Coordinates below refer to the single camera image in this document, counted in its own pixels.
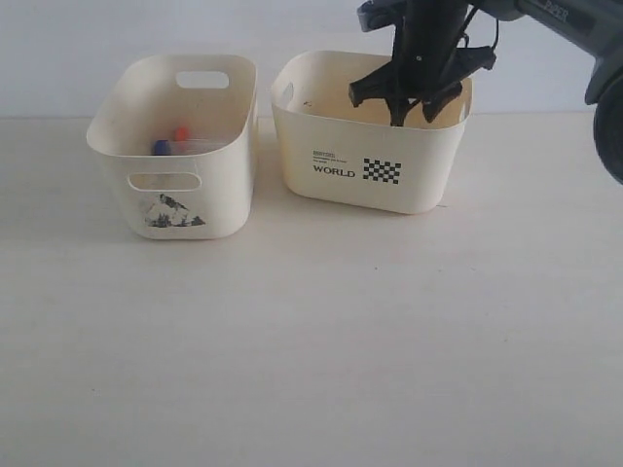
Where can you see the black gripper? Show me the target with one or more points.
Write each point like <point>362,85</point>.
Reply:
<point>423,56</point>

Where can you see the cream bin with WORLD label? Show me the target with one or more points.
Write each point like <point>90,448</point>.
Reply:
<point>333,151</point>

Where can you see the orange-capped tube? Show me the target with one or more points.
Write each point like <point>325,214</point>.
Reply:
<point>201,145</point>

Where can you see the blue-capped tube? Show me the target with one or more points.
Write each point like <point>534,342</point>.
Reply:
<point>165,147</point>

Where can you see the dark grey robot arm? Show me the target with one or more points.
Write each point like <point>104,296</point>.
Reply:
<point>592,27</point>

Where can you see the cream bin with mountain picture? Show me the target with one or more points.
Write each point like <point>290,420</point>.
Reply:
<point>199,196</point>

